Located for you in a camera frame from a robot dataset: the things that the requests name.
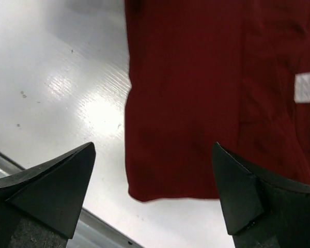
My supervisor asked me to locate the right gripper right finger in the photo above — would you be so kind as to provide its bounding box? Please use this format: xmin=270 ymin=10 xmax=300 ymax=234
xmin=212 ymin=143 xmax=310 ymax=248

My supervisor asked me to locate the dark red t-shirt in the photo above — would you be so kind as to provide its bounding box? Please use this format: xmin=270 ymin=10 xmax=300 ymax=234
xmin=125 ymin=1 xmax=310 ymax=202

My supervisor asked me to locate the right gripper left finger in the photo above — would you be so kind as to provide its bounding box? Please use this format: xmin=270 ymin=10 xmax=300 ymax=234
xmin=0 ymin=142 xmax=96 ymax=247

